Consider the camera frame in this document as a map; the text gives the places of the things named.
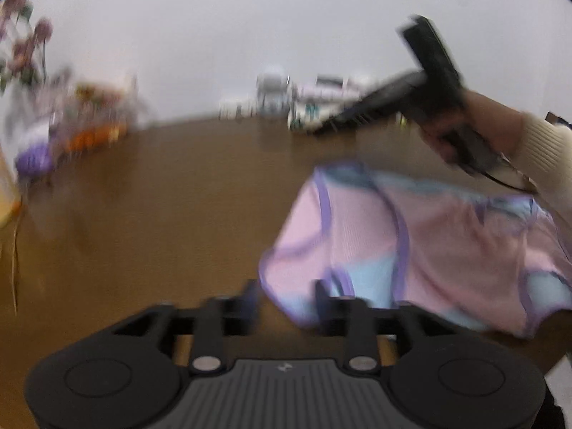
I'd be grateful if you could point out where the clear bag of snacks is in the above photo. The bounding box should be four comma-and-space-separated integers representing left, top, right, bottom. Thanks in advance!
54, 69, 144, 121

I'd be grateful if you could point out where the white robot toy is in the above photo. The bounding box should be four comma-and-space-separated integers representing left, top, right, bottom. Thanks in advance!
256, 66, 292, 118

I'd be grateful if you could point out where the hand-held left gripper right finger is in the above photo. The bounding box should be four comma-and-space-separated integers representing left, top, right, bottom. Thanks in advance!
313, 279, 452, 374

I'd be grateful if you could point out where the glass flower vase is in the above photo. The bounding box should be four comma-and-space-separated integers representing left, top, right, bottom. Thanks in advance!
4, 83, 51, 146

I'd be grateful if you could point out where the white small-print folded garment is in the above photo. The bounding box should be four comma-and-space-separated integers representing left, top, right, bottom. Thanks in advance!
295, 74, 371, 103

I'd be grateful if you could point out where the dried rose bouquet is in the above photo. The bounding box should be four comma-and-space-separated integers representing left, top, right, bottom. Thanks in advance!
0, 0, 55, 94

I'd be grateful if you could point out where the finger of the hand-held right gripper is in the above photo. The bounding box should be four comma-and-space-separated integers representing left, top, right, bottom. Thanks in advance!
312, 70, 421, 137

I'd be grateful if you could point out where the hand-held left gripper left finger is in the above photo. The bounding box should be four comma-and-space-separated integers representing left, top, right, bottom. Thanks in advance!
112, 279, 262, 374

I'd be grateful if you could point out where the pink purple-trimmed garment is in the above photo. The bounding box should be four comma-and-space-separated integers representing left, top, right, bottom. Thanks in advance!
258, 162, 572, 340

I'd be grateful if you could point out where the purple tissue box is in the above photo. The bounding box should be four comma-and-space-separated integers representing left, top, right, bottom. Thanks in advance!
15, 142, 56, 176

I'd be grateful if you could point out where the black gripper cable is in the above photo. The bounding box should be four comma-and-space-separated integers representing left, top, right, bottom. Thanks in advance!
465, 161, 539, 196

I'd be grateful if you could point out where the person's right forearm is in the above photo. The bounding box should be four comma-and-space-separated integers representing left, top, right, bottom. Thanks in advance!
505, 111, 572, 273

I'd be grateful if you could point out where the person's right hand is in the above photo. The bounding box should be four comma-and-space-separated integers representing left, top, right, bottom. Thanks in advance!
420, 89, 524, 166

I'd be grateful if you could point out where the clear container of orange peels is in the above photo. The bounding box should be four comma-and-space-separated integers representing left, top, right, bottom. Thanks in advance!
49, 112, 130, 157

